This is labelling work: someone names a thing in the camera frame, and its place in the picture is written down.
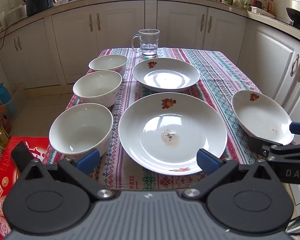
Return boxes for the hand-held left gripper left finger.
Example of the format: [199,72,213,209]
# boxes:
[11,141,115,202]

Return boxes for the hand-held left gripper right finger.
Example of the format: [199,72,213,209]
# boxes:
[181,148,284,201]

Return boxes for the small white fruit-print plate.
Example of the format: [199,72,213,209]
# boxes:
[231,89,295,146]

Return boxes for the white bowl pink flowers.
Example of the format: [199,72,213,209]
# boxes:
[73,70,122,107]
[88,54,128,73]
[49,103,114,159]

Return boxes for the large white fruit-print plate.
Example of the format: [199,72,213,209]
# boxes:
[118,92,227,176]

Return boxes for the medium white fruit-print plate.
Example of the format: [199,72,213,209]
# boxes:
[132,57,201,92]

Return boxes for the patterned red green tablecloth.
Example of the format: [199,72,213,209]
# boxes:
[41,47,299,190]

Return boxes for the red printed carton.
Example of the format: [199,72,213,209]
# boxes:
[0,136,50,240]

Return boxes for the yellow cooking oil bottle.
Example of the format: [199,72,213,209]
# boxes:
[0,115,12,153]

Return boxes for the blue thermos flask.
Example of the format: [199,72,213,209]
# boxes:
[0,83,18,118]

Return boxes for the black wok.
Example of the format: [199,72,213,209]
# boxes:
[286,4,300,34]

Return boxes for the white plastic tray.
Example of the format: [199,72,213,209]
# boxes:
[250,6,275,18]

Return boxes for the clear glass mug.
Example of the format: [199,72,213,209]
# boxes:
[132,29,160,57]

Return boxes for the white kitchen cabinets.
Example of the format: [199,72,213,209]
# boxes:
[0,0,300,120]

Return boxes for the white countertop appliance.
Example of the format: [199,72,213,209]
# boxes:
[6,4,27,25]

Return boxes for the black power cable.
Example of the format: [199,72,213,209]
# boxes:
[0,17,28,53]

